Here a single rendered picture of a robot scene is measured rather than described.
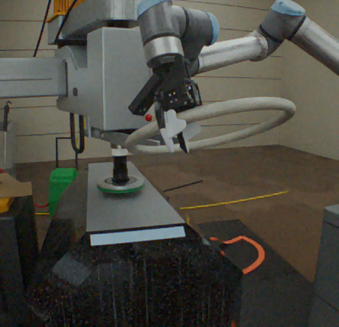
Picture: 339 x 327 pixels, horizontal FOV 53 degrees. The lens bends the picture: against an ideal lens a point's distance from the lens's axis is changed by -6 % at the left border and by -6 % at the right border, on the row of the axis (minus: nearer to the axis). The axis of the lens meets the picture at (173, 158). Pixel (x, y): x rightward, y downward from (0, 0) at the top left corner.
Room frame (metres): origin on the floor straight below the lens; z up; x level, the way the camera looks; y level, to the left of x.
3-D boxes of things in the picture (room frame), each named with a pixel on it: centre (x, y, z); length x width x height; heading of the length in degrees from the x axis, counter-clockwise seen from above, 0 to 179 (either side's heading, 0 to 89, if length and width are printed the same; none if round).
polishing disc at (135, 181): (1.56, 0.24, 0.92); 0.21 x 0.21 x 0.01
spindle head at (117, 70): (1.63, 0.28, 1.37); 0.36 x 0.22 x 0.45; 32
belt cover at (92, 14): (1.86, 0.43, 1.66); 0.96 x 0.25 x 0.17; 32
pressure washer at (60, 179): (3.14, 1.03, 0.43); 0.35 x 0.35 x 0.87; 89
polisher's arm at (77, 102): (1.90, 0.44, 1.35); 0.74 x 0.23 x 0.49; 32
